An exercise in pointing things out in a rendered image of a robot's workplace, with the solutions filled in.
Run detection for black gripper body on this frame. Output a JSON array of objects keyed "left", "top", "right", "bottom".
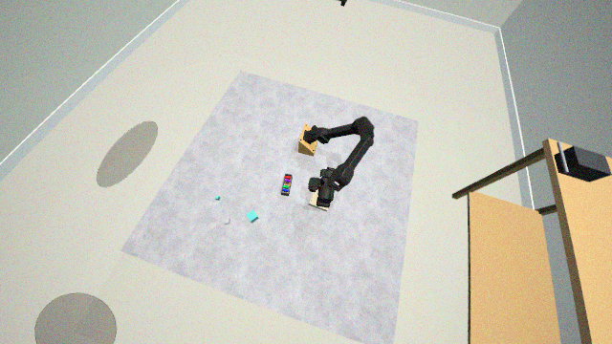
[{"left": 317, "top": 169, "right": 330, "bottom": 208}]

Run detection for small teal cube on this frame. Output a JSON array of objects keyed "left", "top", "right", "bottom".
[{"left": 246, "top": 210, "right": 258, "bottom": 223}]

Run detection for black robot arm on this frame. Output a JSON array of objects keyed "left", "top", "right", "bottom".
[{"left": 303, "top": 116, "right": 375, "bottom": 204}]

